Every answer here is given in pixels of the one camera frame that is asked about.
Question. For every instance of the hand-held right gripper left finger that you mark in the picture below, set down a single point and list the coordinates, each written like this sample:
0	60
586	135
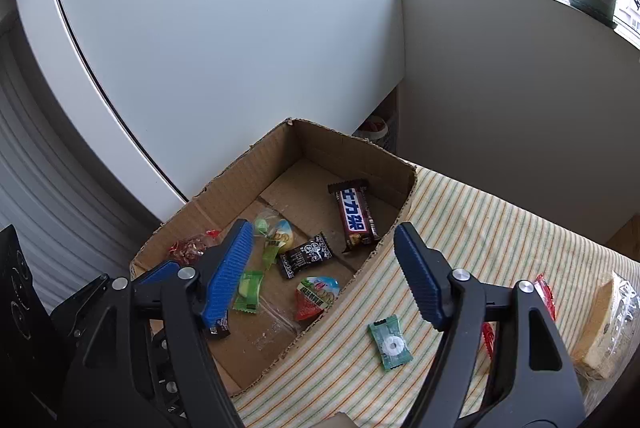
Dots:
230	275

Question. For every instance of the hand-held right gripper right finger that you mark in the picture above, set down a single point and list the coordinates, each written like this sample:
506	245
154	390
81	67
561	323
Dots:
425	280

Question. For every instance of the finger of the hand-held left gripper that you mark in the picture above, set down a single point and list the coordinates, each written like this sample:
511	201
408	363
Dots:
157	273
80	303

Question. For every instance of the green candy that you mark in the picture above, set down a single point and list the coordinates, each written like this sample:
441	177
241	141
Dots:
250	290

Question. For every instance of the clear red-ended snack packet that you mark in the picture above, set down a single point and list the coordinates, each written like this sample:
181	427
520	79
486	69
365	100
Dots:
192	246
546	300

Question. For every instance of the brown chocolate bar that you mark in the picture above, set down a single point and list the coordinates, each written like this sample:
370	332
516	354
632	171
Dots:
220	332

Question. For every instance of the green jelly cup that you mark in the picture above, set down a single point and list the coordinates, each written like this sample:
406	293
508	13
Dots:
280	233

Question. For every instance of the green mint candy packet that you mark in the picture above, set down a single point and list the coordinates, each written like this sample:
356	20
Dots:
390	340

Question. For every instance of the small black snack packet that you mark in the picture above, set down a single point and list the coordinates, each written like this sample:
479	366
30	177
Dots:
305	255

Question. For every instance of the red jelly cup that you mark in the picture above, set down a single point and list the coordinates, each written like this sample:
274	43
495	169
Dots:
317	298

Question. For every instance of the chocolate bar with blue label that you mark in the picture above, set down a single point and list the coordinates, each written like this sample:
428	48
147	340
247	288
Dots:
356	218

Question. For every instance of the cardboard box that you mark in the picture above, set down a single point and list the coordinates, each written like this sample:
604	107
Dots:
320	157

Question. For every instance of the striped bed sheet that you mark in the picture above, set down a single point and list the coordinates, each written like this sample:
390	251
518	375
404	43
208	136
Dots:
490	238

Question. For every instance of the red and white container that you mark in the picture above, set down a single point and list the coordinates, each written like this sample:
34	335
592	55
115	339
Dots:
375	128

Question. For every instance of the plastic-wrapped cake block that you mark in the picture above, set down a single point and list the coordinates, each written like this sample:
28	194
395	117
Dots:
607	328

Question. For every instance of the white wardrobe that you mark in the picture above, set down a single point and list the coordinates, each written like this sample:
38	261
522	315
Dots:
210	37

